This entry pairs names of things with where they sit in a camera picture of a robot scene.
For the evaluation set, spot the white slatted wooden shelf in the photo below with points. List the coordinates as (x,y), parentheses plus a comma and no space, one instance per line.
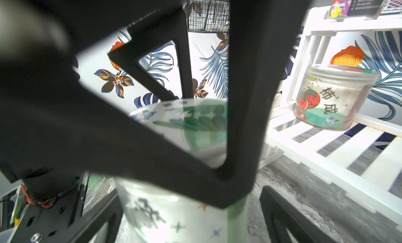
(365,161)

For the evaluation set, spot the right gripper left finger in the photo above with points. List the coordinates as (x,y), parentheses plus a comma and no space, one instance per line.
(63,222)

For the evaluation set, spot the black wire basket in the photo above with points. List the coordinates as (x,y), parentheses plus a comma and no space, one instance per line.
(208,16)

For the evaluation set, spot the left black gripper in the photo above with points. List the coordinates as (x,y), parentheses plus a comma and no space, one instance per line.
(49,120)

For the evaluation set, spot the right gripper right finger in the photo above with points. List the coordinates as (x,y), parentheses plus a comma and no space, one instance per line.
(283,219)

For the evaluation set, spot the jar with tomato lid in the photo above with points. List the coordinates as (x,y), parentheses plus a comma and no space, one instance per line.
(330,96)

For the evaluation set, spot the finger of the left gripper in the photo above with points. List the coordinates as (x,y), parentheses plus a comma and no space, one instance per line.
(157,54)
(261,35)

